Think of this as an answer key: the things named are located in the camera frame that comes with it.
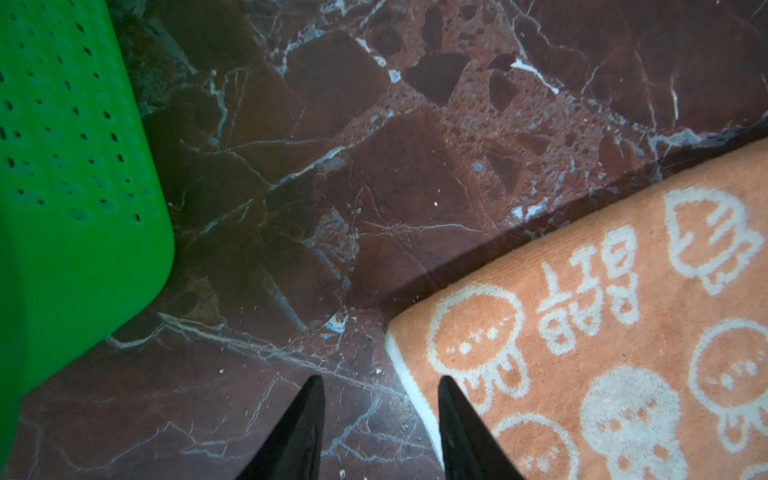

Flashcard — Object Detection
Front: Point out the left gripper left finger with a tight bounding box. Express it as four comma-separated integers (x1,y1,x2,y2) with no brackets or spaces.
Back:
236,375,325,480

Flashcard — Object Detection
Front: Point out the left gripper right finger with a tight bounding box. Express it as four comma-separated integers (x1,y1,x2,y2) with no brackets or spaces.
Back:
438,375,523,480

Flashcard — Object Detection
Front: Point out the peach patterned towel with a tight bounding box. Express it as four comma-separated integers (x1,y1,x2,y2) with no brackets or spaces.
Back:
385,140,767,479

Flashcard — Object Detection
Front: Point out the green plastic basket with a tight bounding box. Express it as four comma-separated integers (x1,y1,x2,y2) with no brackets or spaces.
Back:
1,1,174,455

